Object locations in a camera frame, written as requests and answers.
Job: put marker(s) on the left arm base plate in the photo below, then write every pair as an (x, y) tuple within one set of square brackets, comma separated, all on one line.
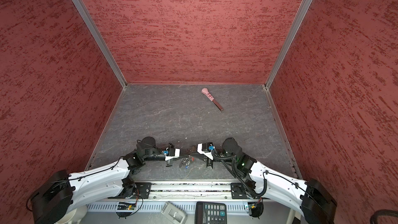
[(136, 190)]

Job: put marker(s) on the left aluminium corner post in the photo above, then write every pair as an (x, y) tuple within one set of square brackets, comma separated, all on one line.
[(85, 15)]

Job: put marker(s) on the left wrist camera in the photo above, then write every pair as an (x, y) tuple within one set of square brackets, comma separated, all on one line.
[(171, 152)]

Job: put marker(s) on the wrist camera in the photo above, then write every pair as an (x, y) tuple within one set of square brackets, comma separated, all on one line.
[(171, 152), (205, 149)]

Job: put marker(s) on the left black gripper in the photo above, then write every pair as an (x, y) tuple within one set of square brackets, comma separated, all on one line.
[(168, 164)]

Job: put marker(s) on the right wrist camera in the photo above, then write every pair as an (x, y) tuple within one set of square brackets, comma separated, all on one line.
[(205, 149)]

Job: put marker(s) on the grey plastic device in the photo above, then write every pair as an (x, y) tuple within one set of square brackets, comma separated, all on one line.
[(174, 214)]

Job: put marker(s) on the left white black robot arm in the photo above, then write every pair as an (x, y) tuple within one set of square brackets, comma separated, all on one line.
[(64, 192)]

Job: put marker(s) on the right aluminium corner post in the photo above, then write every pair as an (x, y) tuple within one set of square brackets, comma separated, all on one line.
[(297, 21)]

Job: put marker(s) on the aluminium front rail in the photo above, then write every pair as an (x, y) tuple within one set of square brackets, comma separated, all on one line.
[(161, 190)]

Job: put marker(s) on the pink handled knife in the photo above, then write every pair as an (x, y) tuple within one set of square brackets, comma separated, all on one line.
[(211, 98)]

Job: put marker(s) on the black calculator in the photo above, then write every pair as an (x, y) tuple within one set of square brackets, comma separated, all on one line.
[(210, 213)]

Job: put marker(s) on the aluminium corner post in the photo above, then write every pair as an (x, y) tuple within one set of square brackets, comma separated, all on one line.
[(297, 21), (85, 15)]

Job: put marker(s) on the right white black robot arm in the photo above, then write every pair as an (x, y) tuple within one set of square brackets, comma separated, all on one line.
[(309, 198)]

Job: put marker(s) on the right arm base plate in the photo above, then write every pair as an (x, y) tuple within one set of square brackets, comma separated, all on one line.
[(238, 191)]

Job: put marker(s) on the white mug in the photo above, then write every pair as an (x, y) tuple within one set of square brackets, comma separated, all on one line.
[(74, 216)]

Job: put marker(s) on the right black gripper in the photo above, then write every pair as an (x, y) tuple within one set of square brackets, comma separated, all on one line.
[(210, 161)]

